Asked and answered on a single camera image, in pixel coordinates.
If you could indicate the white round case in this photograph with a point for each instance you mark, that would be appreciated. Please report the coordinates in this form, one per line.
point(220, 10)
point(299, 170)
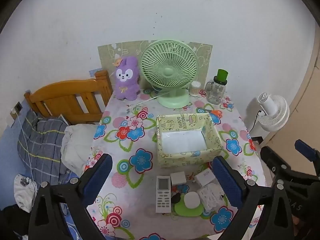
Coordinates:
point(192, 200)

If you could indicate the white remote control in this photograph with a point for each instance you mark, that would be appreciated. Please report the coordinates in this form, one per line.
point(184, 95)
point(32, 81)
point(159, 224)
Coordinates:
point(163, 197)

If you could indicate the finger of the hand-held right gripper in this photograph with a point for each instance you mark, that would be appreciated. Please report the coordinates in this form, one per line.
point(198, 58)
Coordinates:
point(306, 150)
point(271, 158)

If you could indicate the blue patterned paper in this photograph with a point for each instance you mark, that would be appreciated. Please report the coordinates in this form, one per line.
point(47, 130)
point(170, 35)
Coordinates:
point(93, 72)

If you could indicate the cartoon print storage box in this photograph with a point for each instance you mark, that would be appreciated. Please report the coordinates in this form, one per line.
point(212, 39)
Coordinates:
point(185, 158)

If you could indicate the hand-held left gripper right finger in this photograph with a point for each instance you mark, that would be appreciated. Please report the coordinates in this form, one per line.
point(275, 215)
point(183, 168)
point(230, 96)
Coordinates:
point(227, 180)

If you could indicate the floral tablecloth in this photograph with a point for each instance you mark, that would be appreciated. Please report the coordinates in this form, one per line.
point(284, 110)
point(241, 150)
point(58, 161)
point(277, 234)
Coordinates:
point(117, 140)

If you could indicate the black cloth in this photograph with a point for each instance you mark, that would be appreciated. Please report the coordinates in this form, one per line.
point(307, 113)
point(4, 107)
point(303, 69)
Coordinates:
point(12, 222)

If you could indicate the grey plaid blanket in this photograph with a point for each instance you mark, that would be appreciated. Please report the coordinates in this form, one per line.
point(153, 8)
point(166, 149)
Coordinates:
point(42, 142)

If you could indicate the white printed cloth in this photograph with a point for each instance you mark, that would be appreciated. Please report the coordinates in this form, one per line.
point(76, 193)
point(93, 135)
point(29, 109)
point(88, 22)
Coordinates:
point(23, 192)

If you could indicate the cotton swab container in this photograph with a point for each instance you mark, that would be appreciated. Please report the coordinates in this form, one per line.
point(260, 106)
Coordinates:
point(195, 88)

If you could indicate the wall socket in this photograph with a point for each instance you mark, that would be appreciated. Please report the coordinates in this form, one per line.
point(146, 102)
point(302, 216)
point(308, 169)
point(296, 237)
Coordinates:
point(18, 107)

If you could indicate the green desk fan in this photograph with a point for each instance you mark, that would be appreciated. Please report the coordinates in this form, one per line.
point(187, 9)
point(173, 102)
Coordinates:
point(167, 71)

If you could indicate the purple plush bunny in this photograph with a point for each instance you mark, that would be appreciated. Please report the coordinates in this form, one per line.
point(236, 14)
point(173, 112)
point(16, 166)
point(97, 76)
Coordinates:
point(126, 85)

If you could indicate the clear box of white picks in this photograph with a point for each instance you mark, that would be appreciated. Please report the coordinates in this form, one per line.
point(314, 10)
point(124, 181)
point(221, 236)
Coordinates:
point(210, 196)

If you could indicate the glass mug jar green lid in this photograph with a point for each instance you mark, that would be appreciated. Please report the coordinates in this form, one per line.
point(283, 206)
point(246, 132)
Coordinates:
point(216, 92)

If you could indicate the white power adapter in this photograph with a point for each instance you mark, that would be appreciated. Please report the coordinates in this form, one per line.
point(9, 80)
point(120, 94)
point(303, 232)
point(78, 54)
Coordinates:
point(205, 177)
point(178, 178)

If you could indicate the green rounded case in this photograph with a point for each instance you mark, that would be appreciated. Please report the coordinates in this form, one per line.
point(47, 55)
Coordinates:
point(181, 211)

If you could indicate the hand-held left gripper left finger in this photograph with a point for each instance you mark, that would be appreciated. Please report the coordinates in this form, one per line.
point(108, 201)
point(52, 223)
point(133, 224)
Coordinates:
point(98, 175)

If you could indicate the white floor fan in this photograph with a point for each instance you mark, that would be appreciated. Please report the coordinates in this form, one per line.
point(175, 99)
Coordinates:
point(270, 107)

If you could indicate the beige door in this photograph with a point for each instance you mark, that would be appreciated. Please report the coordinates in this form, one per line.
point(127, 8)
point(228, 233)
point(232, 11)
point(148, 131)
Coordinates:
point(300, 120)

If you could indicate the small black round object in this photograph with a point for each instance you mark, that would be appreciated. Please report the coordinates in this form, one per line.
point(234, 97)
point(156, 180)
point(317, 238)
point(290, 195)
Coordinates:
point(177, 198)

